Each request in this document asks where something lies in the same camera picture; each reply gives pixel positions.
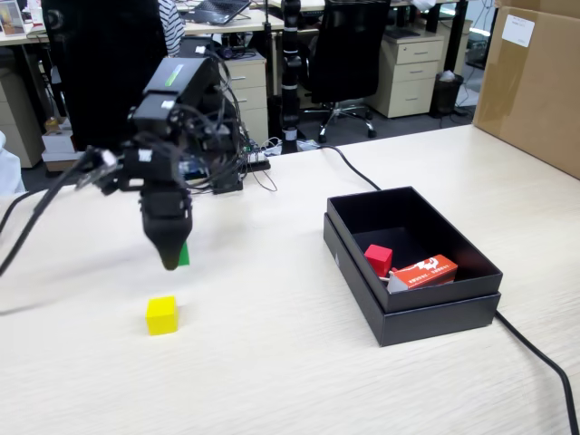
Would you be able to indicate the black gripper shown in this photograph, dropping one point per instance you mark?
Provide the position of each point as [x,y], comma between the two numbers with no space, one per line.
[154,167]

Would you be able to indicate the green wooden cube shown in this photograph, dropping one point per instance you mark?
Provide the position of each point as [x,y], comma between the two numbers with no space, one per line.
[185,256]

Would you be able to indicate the yellow wooden cube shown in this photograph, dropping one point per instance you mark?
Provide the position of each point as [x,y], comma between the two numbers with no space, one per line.
[161,317]

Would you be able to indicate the red wooden cube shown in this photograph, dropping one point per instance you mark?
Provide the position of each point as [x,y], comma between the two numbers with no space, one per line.
[378,259]

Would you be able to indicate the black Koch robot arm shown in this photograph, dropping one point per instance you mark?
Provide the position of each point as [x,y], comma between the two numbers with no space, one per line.
[181,77]

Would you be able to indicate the black cardboard box tray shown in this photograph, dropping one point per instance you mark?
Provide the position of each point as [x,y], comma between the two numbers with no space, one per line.
[408,217]

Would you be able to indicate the black cardboard box lid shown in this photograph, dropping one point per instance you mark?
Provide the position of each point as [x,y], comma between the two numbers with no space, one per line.
[430,324]

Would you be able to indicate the large brown cardboard box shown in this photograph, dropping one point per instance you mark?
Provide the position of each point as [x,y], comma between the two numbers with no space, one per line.
[530,90]

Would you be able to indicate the stacked white boxes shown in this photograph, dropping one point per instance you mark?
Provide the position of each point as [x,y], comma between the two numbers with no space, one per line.
[61,147]

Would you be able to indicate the beige drawer cabinet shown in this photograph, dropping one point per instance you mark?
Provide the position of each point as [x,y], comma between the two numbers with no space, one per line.
[251,90]
[410,74]

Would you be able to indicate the person in white clothes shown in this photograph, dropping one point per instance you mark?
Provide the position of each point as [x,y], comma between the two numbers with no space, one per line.
[9,170]

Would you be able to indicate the large black office chair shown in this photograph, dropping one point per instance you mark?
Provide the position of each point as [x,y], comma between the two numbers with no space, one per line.
[104,59]

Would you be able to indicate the beige side cabinet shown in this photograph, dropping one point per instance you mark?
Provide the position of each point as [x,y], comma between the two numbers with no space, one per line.
[18,113]

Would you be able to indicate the black pole with white bands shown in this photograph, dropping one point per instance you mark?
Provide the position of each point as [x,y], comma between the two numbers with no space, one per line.
[290,68]

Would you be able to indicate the person in striped shirt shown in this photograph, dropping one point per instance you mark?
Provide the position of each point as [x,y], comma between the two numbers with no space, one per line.
[172,27]

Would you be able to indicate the black laptop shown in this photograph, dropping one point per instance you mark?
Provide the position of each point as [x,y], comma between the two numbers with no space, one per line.
[217,10]

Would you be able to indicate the orange and white carton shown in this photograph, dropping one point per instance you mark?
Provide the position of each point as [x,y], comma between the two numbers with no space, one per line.
[428,274]

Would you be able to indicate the black mesh office chair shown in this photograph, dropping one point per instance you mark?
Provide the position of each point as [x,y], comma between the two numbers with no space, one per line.
[349,50]

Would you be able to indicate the black trash bin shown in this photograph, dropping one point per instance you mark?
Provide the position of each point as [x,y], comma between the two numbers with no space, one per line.
[446,95]

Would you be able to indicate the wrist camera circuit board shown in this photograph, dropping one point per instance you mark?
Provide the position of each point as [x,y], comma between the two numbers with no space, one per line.
[97,167]

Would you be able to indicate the small picture frame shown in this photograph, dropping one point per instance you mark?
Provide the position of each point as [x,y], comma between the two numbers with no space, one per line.
[11,17]

